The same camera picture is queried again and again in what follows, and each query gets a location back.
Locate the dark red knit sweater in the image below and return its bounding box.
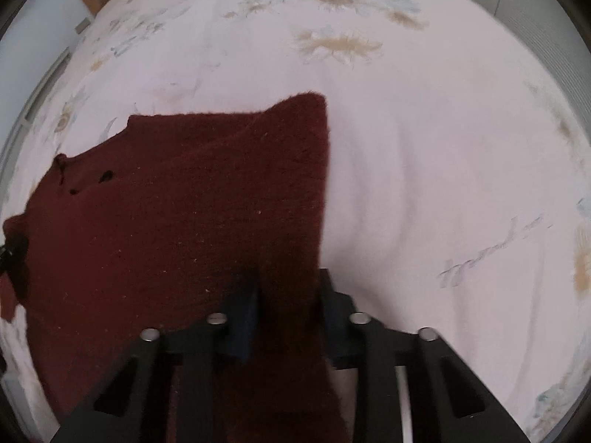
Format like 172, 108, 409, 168
0, 92, 352, 443

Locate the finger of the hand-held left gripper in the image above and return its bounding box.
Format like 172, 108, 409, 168
0, 234, 30, 282

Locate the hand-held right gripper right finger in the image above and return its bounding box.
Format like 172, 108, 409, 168
318, 268, 533, 443

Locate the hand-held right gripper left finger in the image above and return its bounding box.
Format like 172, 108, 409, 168
48, 273, 262, 443

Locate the pink floral bedspread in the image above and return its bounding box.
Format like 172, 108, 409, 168
0, 0, 591, 443

